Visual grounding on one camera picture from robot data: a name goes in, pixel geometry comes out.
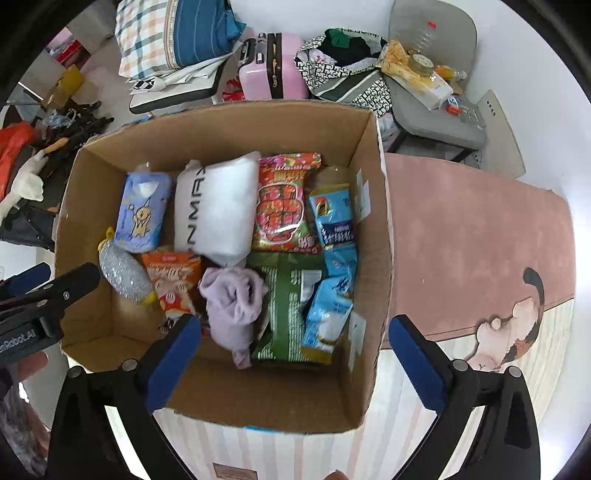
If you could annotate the blue striped bedding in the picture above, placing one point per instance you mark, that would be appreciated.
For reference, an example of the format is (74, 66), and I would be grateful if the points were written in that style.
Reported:
(203, 27)

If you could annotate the green snack packet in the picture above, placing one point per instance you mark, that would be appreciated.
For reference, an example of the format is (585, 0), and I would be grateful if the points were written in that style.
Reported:
(286, 314)

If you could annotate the yellow plastic bag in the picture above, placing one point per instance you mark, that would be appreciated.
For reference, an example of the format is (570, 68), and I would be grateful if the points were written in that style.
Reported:
(395, 57)

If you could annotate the purple cloth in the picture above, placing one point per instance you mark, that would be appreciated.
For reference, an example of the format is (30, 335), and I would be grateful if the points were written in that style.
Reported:
(231, 309)

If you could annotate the orange drink bottle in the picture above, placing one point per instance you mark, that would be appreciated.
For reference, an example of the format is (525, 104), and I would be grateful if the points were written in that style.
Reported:
(450, 73)

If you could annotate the black folded stroller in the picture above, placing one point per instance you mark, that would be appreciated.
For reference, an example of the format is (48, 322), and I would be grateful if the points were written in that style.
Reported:
(78, 124)

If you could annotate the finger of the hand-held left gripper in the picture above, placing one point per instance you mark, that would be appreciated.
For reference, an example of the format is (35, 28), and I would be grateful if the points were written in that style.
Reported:
(25, 279)
(69, 290)

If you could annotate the white tissue pack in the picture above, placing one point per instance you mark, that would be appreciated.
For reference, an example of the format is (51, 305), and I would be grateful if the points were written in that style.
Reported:
(434, 92)

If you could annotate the brown tape roll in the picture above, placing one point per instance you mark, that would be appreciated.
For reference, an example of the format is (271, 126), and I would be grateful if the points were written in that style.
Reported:
(420, 63)

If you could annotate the person's left hand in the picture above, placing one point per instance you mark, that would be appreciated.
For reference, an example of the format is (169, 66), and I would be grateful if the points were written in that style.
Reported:
(33, 367)

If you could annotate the clear yellow snack packet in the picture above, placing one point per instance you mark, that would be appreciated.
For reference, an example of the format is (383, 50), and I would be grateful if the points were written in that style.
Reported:
(122, 272)

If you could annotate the red snack packet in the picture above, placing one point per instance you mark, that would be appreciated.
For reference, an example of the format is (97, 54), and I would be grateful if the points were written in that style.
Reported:
(281, 207)

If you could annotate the person's left forearm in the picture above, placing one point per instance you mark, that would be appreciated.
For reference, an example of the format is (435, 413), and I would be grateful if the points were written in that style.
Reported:
(18, 429)

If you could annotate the clear plastic bottle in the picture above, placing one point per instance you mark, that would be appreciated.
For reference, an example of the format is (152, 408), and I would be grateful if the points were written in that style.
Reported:
(422, 39)

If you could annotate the black white patterned bag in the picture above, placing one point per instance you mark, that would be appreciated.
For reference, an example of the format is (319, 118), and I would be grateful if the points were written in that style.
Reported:
(351, 87)

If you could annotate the blue tissue pack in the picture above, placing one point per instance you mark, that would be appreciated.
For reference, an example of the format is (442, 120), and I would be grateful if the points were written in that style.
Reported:
(141, 217)

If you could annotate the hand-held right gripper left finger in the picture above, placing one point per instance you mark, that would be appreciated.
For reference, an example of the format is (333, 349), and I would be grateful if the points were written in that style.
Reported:
(175, 364)

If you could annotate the pink suitcase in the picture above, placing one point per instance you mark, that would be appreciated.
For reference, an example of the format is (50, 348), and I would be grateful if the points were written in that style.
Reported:
(288, 69)

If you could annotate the orange plastic bag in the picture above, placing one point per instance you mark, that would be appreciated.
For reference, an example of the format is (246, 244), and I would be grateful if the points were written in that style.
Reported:
(11, 152)

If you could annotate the white goose plush toy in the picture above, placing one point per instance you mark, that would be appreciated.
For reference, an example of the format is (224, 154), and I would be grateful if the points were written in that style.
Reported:
(27, 182)

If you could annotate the striped cat print table mat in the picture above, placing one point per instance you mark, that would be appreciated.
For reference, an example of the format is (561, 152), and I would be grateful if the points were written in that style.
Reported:
(461, 230)

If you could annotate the red white plastic bag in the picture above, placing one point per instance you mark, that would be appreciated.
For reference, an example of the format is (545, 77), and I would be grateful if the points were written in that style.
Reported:
(233, 91)

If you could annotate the orange panda snack packet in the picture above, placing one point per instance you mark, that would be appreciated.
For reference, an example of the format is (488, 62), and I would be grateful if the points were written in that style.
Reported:
(173, 277)

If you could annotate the blue sachet strip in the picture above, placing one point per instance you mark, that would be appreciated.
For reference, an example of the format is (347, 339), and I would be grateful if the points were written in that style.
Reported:
(330, 217)

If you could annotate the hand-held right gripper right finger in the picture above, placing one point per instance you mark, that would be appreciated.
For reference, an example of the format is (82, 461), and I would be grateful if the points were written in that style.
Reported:
(415, 364)

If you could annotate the grey chair with clutter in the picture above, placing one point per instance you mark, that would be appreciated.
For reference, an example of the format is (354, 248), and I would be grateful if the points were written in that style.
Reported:
(434, 122)

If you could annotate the white soft packet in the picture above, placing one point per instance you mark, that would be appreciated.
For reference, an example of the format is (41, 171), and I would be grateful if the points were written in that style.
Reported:
(217, 217)

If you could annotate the plaid folded blanket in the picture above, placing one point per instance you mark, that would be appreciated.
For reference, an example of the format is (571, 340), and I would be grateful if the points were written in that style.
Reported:
(143, 37)

